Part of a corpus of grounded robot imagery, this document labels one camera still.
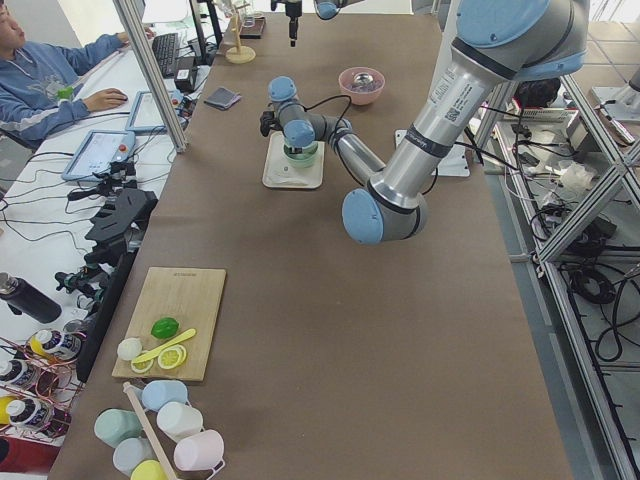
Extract green bowl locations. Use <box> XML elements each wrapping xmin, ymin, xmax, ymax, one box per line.
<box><xmin>286</xmin><ymin>157</ymin><xmax>316</xmax><ymax>169</ymax></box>
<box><xmin>283</xmin><ymin>142</ymin><xmax>318</xmax><ymax>158</ymax></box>

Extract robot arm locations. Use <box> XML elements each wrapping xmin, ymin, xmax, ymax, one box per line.
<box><xmin>260</xmin><ymin>1</ymin><xmax>590</xmax><ymax>244</ymax></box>
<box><xmin>271</xmin><ymin>0</ymin><xmax>356</xmax><ymax>47</ymax></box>

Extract green bowl on tray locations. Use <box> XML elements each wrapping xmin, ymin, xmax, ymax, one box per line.
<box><xmin>286</xmin><ymin>157</ymin><xmax>316</xmax><ymax>169</ymax></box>

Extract cream rectangular tray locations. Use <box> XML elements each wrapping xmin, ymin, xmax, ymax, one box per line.
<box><xmin>262</xmin><ymin>132</ymin><xmax>325</xmax><ymax>190</ymax></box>

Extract white ceramic spoon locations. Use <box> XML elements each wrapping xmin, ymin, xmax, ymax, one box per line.
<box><xmin>268</xmin><ymin>176</ymin><xmax>309</xmax><ymax>188</ymax></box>

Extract black tray at edge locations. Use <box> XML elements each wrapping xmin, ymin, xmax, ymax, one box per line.
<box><xmin>240</xmin><ymin>17</ymin><xmax>266</xmax><ymax>39</ymax></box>

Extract wooden cup stand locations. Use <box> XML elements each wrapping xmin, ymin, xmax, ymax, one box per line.
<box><xmin>217</xmin><ymin>0</ymin><xmax>256</xmax><ymax>64</ymax></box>

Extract metal ice scoop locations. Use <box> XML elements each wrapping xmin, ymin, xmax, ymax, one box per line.
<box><xmin>350</xmin><ymin>72</ymin><xmax>375</xmax><ymax>91</ymax></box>

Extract pink bowl with ice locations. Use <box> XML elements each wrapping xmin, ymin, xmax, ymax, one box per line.
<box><xmin>338</xmin><ymin>67</ymin><xmax>386</xmax><ymax>106</ymax></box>

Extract grey folded cloth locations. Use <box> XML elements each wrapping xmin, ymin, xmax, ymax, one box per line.
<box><xmin>204</xmin><ymin>87</ymin><xmax>242</xmax><ymax>111</ymax></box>

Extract black keyboard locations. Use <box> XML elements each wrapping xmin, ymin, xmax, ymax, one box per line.
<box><xmin>151</xmin><ymin>33</ymin><xmax>179</xmax><ymax>78</ymax></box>

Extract blue teach pendant far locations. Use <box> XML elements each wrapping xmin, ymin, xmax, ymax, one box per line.
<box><xmin>125</xmin><ymin>91</ymin><xmax>166</xmax><ymax>134</ymax></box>

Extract blue teach pendant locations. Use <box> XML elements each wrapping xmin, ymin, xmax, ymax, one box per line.
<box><xmin>61</xmin><ymin>130</ymin><xmax>135</xmax><ymax>182</ymax></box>
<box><xmin>125</xmin><ymin>91</ymin><xmax>166</xmax><ymax>134</ymax></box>

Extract wooden cutting board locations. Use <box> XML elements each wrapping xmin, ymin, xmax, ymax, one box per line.
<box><xmin>112</xmin><ymin>267</ymin><xmax>226</xmax><ymax>382</ymax></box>

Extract blue teach pendant near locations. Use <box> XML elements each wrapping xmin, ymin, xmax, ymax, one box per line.
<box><xmin>61</xmin><ymin>130</ymin><xmax>135</xmax><ymax>182</ymax></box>

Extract black gripper tool stand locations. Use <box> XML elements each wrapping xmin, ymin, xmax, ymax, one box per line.
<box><xmin>55</xmin><ymin>187</ymin><xmax>159</xmax><ymax>301</ymax></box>

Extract green lime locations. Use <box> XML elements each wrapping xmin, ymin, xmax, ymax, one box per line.
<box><xmin>150</xmin><ymin>317</ymin><xmax>180</xmax><ymax>339</ymax></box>

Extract yellow plastic knife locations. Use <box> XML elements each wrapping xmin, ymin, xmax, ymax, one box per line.
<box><xmin>132</xmin><ymin>328</ymin><xmax>197</xmax><ymax>363</ymax></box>

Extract lemon slice upper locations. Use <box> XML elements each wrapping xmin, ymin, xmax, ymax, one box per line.
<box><xmin>157</xmin><ymin>344</ymin><xmax>187</xmax><ymax>370</ymax></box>

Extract lemon slice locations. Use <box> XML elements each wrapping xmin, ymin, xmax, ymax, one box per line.
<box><xmin>157</xmin><ymin>344</ymin><xmax>187</xmax><ymax>370</ymax></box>
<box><xmin>130</xmin><ymin>358</ymin><xmax>154</xmax><ymax>374</ymax></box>

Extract seated person blue hoodie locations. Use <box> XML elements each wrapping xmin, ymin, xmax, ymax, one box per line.
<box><xmin>1</xmin><ymin>4</ymin><xmax>129</xmax><ymax>150</ymax></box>

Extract white garlic bulb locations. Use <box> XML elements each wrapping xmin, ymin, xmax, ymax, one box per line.
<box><xmin>117</xmin><ymin>337</ymin><xmax>143</xmax><ymax>361</ymax></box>

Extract lemon slice lower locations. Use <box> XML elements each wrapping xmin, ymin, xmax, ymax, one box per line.
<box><xmin>130</xmin><ymin>358</ymin><xmax>154</xmax><ymax>374</ymax></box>

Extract blue plastic cup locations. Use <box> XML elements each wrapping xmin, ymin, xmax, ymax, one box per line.
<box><xmin>141</xmin><ymin>380</ymin><xmax>188</xmax><ymax>412</ymax></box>

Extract white plastic cup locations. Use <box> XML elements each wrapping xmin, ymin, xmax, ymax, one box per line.
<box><xmin>156</xmin><ymin>402</ymin><xmax>204</xmax><ymax>442</ymax></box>

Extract black bottle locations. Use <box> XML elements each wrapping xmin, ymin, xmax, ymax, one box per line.
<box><xmin>1</xmin><ymin>272</ymin><xmax>62</xmax><ymax>324</ymax></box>

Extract pink plastic cup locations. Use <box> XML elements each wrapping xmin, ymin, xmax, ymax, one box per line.
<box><xmin>173</xmin><ymin>430</ymin><xmax>225</xmax><ymax>471</ymax></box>

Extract green plastic cup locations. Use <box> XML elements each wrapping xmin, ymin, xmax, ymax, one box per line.
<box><xmin>94</xmin><ymin>409</ymin><xmax>142</xmax><ymax>448</ymax></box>

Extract grey plastic cup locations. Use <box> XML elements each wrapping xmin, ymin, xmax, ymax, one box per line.
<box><xmin>112</xmin><ymin>437</ymin><xmax>156</xmax><ymax>477</ymax></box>

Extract yellow plastic cup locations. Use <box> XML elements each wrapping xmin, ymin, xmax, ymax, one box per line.
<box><xmin>130</xmin><ymin>459</ymin><xmax>168</xmax><ymax>480</ymax></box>

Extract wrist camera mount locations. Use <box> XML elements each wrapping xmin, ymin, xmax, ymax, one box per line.
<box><xmin>260</xmin><ymin>110</ymin><xmax>281</xmax><ymax>137</ymax></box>

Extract aluminium frame post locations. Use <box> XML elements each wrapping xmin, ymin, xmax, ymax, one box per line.
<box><xmin>113</xmin><ymin>0</ymin><xmax>187</xmax><ymax>154</ymax></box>

